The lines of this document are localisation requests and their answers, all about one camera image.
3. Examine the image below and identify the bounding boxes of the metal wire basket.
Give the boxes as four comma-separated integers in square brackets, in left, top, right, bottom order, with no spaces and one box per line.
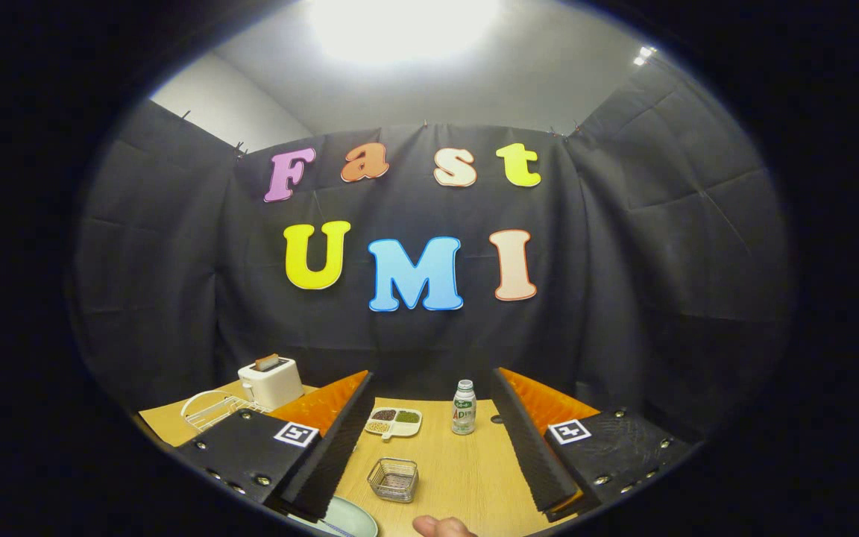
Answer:
[367,457,420,503]

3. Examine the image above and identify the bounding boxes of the white toaster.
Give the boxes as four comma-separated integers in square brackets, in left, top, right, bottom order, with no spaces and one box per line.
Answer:
[238,357,305,412]

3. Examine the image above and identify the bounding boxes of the large ceiling light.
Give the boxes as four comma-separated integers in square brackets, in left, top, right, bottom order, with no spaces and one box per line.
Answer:
[306,0,505,66]

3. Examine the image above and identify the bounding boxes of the light green plate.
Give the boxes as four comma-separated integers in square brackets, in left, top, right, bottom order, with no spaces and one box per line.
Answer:
[286,496,380,537]

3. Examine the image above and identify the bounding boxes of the white wire dish rack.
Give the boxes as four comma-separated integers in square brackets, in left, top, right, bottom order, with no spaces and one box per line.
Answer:
[180,389,262,433]

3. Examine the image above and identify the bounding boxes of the white drink bottle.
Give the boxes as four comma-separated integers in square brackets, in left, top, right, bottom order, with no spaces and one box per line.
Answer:
[451,380,477,436]

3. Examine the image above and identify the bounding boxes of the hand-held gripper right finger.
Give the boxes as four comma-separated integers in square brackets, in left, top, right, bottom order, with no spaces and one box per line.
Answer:
[491,367,699,521]

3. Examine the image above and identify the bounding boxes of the white divided dish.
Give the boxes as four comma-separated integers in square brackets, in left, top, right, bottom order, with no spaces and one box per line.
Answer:
[365,406,424,441]

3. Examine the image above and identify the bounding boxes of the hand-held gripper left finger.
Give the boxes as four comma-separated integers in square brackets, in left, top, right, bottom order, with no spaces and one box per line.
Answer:
[157,371,376,523]

